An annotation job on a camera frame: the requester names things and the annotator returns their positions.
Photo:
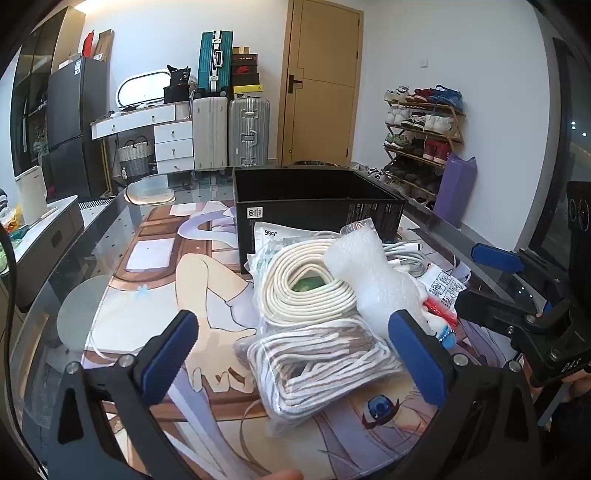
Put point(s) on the black bag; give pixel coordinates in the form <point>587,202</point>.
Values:
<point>178,87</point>

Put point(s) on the pile of snack packets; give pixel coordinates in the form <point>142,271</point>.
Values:
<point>11,224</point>

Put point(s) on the dark glass cabinet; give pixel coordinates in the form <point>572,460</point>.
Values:
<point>27,92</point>

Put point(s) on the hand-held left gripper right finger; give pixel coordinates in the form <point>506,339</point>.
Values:
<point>415,357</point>

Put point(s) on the wooden door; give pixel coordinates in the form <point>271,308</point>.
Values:
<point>318,115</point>

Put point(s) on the teal suitcase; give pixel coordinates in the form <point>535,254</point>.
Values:
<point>214,60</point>

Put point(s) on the white kettle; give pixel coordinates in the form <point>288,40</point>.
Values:
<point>32,198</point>

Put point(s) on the silver suitcase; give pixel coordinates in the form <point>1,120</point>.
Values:
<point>249,129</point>

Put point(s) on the black shoe box red label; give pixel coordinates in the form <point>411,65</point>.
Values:
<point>244,59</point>

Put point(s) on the printed desk mat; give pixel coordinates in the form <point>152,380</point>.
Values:
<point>152,295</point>

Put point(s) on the group of sneakers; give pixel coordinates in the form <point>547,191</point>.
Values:
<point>434,122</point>

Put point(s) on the black white patterned rug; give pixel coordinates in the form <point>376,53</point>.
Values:
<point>97,202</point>

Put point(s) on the brown shoe box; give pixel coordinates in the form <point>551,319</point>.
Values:
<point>241,50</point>

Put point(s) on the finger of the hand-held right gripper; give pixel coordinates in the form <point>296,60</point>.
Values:
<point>496,256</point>
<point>494,307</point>

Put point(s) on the black shoe box red logo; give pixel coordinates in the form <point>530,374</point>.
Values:
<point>244,69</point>

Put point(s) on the black fridge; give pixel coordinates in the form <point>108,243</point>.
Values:
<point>74,110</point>

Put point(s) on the labelled clear plastic bag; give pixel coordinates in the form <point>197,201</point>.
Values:
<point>441,284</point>

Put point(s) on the plain black shoe box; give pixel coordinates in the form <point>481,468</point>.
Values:
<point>245,80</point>

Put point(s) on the oval mirror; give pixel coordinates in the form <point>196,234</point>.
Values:
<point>143,90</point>

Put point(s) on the wooden shoe rack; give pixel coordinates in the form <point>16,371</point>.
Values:
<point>438,107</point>

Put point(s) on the white medicine packet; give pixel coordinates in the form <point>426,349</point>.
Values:
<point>277,237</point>

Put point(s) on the person's right hand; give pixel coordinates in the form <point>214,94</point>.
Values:
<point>577,381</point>

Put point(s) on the open cardboard box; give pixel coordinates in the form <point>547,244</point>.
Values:
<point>104,46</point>

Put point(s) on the white dressing table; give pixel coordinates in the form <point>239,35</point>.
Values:
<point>173,147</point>

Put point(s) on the purple bag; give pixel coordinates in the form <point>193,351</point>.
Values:
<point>455,194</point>

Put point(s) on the white suitcase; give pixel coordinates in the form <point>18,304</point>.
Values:
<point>210,134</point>

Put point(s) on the woven basket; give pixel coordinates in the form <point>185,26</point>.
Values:
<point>136,159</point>

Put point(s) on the black cardboard box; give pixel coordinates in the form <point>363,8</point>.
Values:
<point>323,217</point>

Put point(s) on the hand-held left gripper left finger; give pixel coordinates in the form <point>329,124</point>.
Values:
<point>171,355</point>

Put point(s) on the green white packet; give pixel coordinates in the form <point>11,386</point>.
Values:
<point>309,284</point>

